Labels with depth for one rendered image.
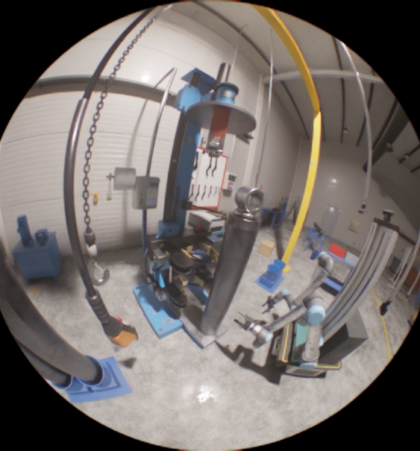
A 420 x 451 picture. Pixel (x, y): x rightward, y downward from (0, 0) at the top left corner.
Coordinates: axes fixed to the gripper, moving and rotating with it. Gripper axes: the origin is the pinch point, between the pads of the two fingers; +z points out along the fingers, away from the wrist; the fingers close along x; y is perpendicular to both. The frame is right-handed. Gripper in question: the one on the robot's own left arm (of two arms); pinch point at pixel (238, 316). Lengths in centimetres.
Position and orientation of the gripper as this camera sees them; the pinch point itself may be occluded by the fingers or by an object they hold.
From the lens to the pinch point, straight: 124.4
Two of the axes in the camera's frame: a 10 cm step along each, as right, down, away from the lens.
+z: -6.7, -3.6, 6.5
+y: -7.2, 1.0, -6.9
